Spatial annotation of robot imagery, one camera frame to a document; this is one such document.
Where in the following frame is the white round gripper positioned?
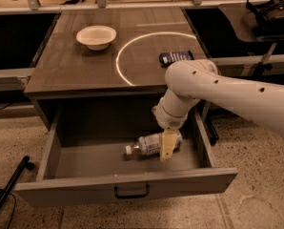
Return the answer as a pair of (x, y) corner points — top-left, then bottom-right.
(152, 105), (187, 161)

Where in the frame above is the blue labelled plastic bottle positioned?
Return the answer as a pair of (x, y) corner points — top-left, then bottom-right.
(125, 131), (182, 156)

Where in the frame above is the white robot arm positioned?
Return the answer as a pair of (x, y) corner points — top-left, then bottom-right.
(152, 59), (284, 161)

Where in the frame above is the open grey top drawer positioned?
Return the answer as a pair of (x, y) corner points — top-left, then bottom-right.
(13, 93), (239, 208)

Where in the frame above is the grey wooden drawer cabinet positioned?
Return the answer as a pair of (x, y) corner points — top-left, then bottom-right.
(25, 7), (205, 126)

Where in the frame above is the dark blue snack packet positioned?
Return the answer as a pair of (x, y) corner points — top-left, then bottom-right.
(159, 51), (193, 68)

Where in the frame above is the white ceramic bowl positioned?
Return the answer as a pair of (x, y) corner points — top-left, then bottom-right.
(76, 26), (116, 51)

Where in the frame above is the black stand leg with caster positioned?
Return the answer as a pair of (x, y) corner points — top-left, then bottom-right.
(0, 156), (34, 209)

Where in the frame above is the black rolling side table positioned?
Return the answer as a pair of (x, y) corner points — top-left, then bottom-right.
(207, 2), (284, 146)

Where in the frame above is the black headset on side table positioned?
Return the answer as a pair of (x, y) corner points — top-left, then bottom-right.
(246, 0), (284, 34)

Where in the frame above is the black drawer handle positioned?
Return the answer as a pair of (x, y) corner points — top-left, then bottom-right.
(114, 184), (150, 199)

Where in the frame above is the black floor cable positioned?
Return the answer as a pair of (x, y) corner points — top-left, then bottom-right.
(0, 181), (18, 229)

